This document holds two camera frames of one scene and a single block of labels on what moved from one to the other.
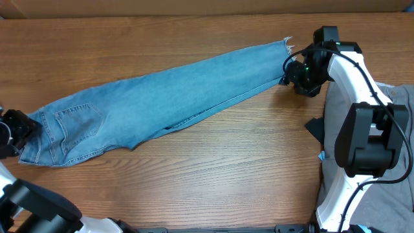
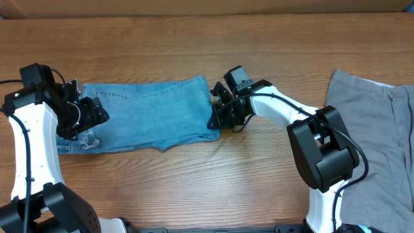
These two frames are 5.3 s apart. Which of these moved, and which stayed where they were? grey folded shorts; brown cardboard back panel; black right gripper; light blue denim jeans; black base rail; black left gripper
Moved: black left gripper; black right gripper; light blue denim jeans
Stayed: brown cardboard back panel; black base rail; grey folded shorts
